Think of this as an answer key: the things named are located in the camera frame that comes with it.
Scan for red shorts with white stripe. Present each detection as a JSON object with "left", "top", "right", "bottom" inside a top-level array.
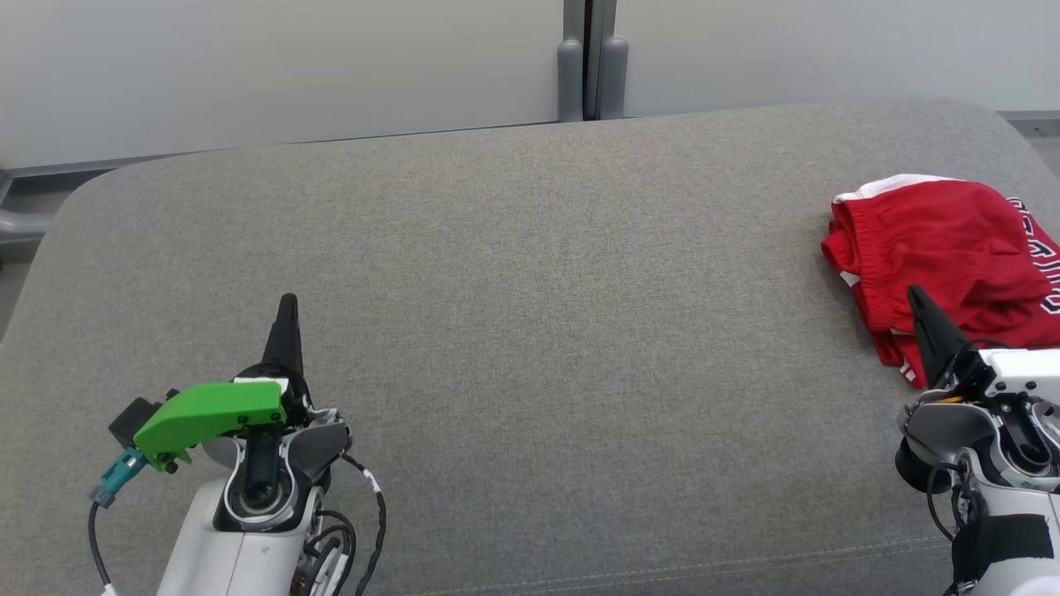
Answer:
[{"left": 821, "top": 174, "right": 1060, "bottom": 365}]

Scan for red jersey with white sleeves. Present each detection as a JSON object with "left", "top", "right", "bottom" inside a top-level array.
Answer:
[{"left": 874, "top": 195, "right": 1060, "bottom": 390}]

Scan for grey vertical frame strip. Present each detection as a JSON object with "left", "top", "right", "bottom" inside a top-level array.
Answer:
[{"left": 563, "top": 0, "right": 618, "bottom": 121}]

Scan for teal-plug left camera cable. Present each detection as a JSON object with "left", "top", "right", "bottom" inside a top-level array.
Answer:
[{"left": 87, "top": 447, "right": 151, "bottom": 596}]

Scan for grey horizontal pipe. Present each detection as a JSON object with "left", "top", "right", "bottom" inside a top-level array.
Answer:
[{"left": 0, "top": 207, "right": 52, "bottom": 243}]

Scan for grey fabric sofa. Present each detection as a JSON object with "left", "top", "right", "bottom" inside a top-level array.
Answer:
[{"left": 0, "top": 99, "right": 1060, "bottom": 596}]

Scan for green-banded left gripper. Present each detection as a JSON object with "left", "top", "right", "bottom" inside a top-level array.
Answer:
[{"left": 132, "top": 294, "right": 309, "bottom": 469}]

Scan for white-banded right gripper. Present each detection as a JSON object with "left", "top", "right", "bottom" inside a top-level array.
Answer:
[{"left": 907, "top": 286, "right": 1060, "bottom": 405}]

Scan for grey rounded post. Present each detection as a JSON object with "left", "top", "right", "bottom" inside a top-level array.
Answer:
[
  {"left": 557, "top": 37, "right": 585, "bottom": 123},
  {"left": 598, "top": 35, "right": 629, "bottom": 121}
]

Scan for black left arm cable bundle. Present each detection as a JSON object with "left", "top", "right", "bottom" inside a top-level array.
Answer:
[{"left": 302, "top": 451, "right": 390, "bottom": 596}]

